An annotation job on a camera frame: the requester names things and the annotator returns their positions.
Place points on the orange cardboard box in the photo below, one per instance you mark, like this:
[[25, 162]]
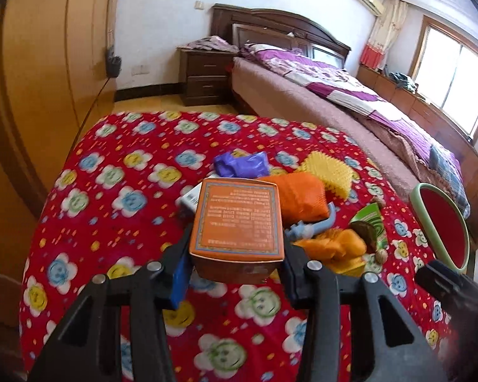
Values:
[[235, 215]]

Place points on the white wall socket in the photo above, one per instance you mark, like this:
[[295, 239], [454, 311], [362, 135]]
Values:
[[199, 5]]

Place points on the red bin with green rim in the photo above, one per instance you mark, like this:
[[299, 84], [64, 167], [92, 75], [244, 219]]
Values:
[[438, 223]]

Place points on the blue plaid cloth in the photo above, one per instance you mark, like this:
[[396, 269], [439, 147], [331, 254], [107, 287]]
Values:
[[448, 175]]

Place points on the pink patterned clothes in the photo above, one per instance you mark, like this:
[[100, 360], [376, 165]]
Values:
[[213, 43]]

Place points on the small white box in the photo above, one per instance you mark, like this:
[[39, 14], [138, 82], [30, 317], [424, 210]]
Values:
[[189, 199]]

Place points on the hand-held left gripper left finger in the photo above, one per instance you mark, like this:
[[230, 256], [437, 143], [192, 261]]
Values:
[[181, 282]]

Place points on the wooden window cabinet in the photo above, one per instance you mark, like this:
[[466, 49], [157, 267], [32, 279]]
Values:
[[422, 111]]

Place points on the yellow spiky sponge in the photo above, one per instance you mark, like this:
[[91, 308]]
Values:
[[330, 171]]

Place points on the green snack packet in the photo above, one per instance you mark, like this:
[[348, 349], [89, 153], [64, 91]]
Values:
[[372, 215]]

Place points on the dark wooden nightstand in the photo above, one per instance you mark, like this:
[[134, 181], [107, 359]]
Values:
[[205, 75]]

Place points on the light wooden wardrobe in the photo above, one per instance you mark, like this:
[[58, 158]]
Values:
[[40, 67]]

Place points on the walnut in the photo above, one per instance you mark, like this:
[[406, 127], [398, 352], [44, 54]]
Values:
[[380, 255]]

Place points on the orange net bag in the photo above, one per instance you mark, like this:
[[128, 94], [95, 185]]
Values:
[[298, 197]]

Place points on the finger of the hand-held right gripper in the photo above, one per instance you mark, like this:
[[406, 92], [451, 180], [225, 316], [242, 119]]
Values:
[[442, 280]]

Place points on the brown round shell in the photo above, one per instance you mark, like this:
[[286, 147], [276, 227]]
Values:
[[364, 232]]

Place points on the dark wooden headboard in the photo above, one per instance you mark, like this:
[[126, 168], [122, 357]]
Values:
[[263, 20]]

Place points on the bed with pink bedspread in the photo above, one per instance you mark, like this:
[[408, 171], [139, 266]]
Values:
[[302, 103]]

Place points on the cream and red curtain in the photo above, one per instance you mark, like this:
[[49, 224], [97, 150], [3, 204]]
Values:
[[382, 36]]

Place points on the window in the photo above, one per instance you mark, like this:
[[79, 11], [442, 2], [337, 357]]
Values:
[[450, 71]]

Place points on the purple patterned quilt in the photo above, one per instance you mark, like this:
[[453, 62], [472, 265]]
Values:
[[342, 83]]

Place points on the dark clothes pile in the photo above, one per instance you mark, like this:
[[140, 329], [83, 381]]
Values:
[[402, 81]]

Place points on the purple plastic bag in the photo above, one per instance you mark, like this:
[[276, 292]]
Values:
[[239, 163]]

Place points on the red floral blanket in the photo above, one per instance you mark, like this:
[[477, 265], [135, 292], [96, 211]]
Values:
[[115, 191]]

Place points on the blue plastic hook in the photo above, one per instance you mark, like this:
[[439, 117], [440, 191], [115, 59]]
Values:
[[302, 230]]

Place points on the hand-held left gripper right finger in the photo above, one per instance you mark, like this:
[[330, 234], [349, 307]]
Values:
[[296, 282]]

